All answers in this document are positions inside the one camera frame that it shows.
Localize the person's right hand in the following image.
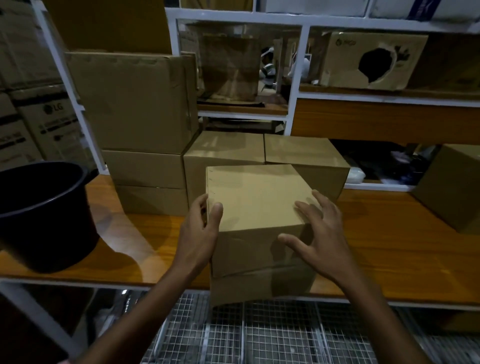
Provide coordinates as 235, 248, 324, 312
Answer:
277, 189, 363, 290

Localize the person's left hand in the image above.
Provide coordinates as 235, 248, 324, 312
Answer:
173, 193, 225, 281

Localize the plain brown cardboard box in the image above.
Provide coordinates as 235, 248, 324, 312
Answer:
205, 164, 320, 307
182, 131, 266, 205
67, 51, 200, 155
412, 144, 480, 235
263, 133, 352, 203
101, 149, 190, 217

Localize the black plastic bucket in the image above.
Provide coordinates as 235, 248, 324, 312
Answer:
0, 161, 100, 274

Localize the person's right forearm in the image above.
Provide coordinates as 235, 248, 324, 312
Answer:
337, 269, 432, 364

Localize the person's left forearm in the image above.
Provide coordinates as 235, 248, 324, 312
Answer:
74, 262, 203, 364

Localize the crumpled brown cardboard box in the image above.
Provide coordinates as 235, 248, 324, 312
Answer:
198, 33, 263, 104

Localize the Pico box with hole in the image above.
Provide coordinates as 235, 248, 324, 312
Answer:
318, 31, 429, 91

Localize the dark brown cardboard box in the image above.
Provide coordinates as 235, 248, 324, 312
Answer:
406, 33, 480, 91

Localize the stack of large appliance cartons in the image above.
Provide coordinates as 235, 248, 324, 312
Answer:
0, 0, 95, 170

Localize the white plastic pack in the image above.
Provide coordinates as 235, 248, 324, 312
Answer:
344, 166, 367, 185

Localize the wooden drawer panel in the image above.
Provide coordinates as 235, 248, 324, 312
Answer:
290, 98, 480, 145

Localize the white metal shelf rack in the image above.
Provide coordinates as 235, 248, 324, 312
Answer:
31, 0, 480, 192

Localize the plain white carton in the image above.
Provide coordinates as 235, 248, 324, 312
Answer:
262, 0, 370, 17

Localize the white carton with handwriting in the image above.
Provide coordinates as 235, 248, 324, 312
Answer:
369, 0, 480, 23

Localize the wire mesh cage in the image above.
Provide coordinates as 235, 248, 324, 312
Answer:
140, 292, 480, 364

